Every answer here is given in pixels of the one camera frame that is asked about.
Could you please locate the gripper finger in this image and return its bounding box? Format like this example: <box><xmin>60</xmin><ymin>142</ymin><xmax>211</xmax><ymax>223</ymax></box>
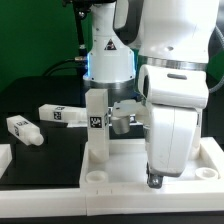
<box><xmin>146</xmin><ymin>164</ymin><xmax>163</xmax><ymax>188</ymax></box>

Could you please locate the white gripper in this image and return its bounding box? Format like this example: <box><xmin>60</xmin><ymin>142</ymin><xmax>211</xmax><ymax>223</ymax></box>
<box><xmin>138</xmin><ymin>65</ymin><xmax>209</xmax><ymax>177</ymax></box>

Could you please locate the white fence bar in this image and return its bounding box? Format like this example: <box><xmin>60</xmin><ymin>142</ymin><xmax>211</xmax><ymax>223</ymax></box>
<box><xmin>0</xmin><ymin>189</ymin><xmax>224</xmax><ymax>218</ymax></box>
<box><xmin>0</xmin><ymin>144</ymin><xmax>12</xmax><ymax>178</ymax></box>

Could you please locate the black cable at base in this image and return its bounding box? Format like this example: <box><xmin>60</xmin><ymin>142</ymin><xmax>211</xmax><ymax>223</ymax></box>
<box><xmin>42</xmin><ymin>57</ymin><xmax>88</xmax><ymax>78</ymax></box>

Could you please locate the paper sheet with markers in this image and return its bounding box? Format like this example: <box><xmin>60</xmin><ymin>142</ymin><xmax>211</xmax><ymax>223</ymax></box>
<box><xmin>67</xmin><ymin>114</ymin><xmax>141</xmax><ymax>128</ymax></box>

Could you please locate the white left fence bar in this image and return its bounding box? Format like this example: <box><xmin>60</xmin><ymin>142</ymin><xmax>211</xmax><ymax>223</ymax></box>
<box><xmin>0</xmin><ymin>144</ymin><xmax>12</xmax><ymax>178</ymax></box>

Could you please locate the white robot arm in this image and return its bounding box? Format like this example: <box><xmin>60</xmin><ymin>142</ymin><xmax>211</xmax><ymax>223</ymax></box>
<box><xmin>111</xmin><ymin>0</ymin><xmax>220</xmax><ymax>188</ymax></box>

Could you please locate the white desk top tray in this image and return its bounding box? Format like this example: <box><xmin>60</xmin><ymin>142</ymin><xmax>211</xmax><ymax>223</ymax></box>
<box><xmin>80</xmin><ymin>137</ymin><xmax>224</xmax><ymax>194</ymax></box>

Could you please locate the white front fence bar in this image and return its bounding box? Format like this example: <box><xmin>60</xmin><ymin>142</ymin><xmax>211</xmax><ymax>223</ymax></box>
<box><xmin>0</xmin><ymin>189</ymin><xmax>224</xmax><ymax>218</ymax></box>

